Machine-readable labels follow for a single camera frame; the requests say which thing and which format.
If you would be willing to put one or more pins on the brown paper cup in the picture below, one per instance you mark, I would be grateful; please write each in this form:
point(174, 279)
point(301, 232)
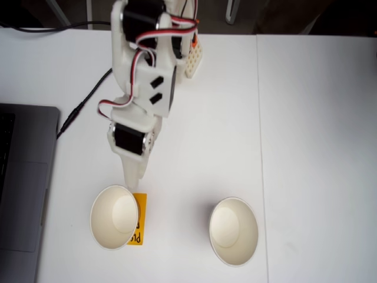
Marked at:
point(112, 218)
point(232, 233)

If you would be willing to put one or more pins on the yellow sticky note with writing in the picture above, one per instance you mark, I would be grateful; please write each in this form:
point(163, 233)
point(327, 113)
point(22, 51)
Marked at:
point(142, 212)

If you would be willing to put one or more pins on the dark grey laptop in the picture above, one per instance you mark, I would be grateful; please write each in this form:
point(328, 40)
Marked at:
point(26, 191)

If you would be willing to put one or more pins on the upright grey metal leg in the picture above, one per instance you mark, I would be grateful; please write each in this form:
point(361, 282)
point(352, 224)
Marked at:
point(89, 11)

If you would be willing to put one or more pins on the slanted grey metal leg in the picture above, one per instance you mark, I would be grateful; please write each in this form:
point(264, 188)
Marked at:
point(57, 11)

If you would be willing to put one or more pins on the grey chair leg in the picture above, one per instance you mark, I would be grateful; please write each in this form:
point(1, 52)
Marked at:
point(231, 17)

